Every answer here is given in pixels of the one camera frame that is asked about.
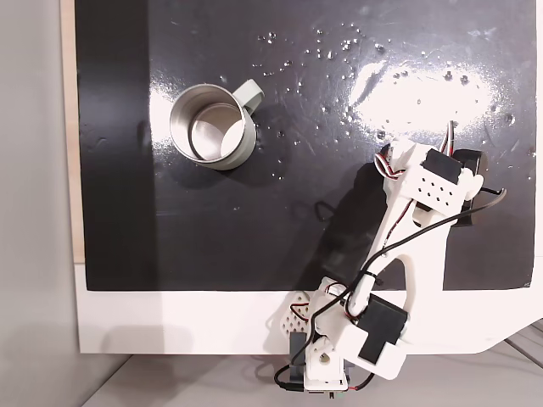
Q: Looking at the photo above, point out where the red white black servo wire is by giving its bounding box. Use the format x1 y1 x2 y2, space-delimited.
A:
374 146 407 182
440 120 458 156

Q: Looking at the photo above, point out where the light wooden board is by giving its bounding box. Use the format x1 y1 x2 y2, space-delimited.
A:
60 0 88 266

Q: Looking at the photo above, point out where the black base cable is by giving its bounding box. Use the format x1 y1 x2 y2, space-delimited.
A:
273 364 309 393

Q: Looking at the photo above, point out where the black table clamp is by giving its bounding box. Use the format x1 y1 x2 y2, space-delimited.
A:
289 332 310 382

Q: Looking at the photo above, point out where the black glossy mat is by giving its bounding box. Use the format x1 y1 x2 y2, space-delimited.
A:
74 0 536 293

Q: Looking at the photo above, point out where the metal mug with pale handle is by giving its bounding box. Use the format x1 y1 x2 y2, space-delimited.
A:
169 79 265 171

